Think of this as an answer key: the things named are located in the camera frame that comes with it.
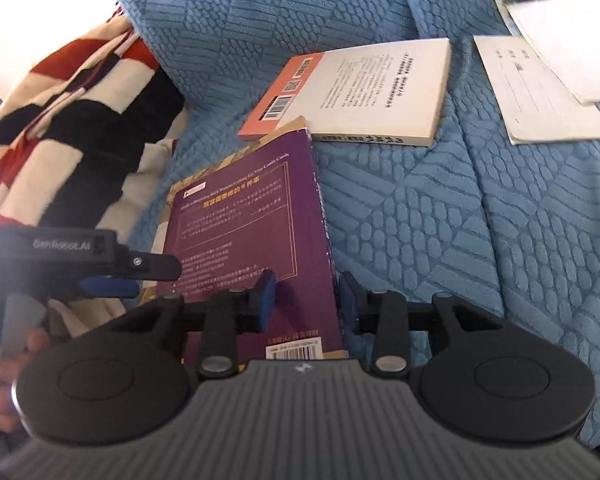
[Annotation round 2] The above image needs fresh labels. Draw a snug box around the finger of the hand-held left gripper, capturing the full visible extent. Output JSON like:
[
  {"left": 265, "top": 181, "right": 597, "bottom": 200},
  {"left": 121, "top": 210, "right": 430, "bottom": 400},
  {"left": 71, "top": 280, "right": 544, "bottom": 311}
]
[
  {"left": 125, "top": 252, "right": 183, "bottom": 282},
  {"left": 79, "top": 278, "right": 141, "bottom": 299}
]

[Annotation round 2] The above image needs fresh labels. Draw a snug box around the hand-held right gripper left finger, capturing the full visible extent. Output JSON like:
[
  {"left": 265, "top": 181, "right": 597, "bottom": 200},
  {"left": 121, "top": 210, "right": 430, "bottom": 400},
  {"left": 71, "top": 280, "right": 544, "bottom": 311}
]
[{"left": 107, "top": 269, "right": 277, "bottom": 380}]

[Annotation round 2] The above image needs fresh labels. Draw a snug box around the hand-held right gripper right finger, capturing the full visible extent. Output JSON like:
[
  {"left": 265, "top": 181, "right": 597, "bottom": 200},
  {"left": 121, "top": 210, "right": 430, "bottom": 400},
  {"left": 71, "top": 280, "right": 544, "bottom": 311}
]
[{"left": 339, "top": 271, "right": 496, "bottom": 380}]

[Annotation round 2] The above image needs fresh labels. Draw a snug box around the purple book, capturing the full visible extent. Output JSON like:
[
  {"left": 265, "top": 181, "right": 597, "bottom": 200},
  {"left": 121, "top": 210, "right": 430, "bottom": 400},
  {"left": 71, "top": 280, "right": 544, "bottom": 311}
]
[{"left": 152, "top": 127, "right": 351, "bottom": 363}]

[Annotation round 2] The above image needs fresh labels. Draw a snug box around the white and orange book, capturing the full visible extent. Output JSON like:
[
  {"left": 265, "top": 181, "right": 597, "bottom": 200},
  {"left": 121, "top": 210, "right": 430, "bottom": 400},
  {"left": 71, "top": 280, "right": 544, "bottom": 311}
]
[{"left": 237, "top": 37, "right": 452, "bottom": 148}]

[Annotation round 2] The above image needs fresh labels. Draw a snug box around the red black cream striped blanket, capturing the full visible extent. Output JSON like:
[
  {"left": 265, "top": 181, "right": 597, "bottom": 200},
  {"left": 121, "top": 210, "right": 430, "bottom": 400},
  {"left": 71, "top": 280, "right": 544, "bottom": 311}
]
[{"left": 0, "top": 2, "right": 191, "bottom": 321}]

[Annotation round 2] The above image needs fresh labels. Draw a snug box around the blue textured sofa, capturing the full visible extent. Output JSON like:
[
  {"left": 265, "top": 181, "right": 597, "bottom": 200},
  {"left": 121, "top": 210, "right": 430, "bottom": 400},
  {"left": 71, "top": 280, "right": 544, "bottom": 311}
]
[{"left": 95, "top": 0, "right": 600, "bottom": 453}]

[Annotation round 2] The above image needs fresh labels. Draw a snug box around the white lined cover notebook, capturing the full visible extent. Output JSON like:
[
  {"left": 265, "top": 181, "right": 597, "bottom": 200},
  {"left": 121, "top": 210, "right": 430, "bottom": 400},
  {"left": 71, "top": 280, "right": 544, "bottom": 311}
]
[{"left": 472, "top": 35, "right": 600, "bottom": 147}]

